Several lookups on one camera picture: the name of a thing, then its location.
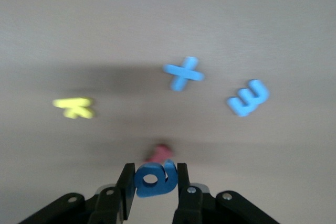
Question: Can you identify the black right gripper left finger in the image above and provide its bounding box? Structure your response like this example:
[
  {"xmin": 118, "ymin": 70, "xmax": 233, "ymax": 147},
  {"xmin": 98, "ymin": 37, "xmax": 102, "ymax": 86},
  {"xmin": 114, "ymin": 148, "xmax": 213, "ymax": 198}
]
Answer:
[{"xmin": 88, "ymin": 163, "xmax": 136, "ymax": 224}]

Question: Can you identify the blue foam letter E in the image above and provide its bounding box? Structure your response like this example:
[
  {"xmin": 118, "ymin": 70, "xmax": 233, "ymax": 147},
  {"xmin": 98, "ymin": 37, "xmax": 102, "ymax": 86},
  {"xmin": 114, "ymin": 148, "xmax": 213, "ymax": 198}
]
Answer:
[{"xmin": 226, "ymin": 79, "xmax": 270, "ymax": 117}]

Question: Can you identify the blue foam letter X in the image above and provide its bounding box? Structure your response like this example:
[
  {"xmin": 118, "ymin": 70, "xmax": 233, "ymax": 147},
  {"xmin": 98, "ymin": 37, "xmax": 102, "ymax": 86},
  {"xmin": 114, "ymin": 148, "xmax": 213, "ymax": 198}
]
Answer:
[{"xmin": 162, "ymin": 56, "xmax": 205, "ymax": 91}]

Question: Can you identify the yellow foam letter K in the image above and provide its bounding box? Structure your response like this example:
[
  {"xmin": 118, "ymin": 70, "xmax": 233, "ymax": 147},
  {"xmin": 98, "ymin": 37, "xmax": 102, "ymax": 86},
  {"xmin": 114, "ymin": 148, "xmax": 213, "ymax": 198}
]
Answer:
[{"xmin": 52, "ymin": 97, "xmax": 96, "ymax": 120}]

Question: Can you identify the blue foam letter P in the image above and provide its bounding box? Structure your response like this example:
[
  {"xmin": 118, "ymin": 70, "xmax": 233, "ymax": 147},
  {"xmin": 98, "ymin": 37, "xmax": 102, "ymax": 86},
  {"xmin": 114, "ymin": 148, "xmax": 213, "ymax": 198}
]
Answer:
[{"xmin": 133, "ymin": 158, "xmax": 178, "ymax": 198}]

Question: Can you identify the red foam letter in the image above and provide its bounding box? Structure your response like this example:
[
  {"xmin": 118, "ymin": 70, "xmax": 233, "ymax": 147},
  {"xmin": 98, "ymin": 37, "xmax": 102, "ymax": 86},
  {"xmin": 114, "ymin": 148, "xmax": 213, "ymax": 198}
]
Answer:
[{"xmin": 144, "ymin": 144, "xmax": 174, "ymax": 164}]

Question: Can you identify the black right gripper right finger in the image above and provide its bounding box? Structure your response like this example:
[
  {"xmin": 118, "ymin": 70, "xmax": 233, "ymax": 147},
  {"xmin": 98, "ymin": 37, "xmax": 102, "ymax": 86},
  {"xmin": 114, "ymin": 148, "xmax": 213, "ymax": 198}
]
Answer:
[{"xmin": 172, "ymin": 162, "xmax": 211, "ymax": 224}]

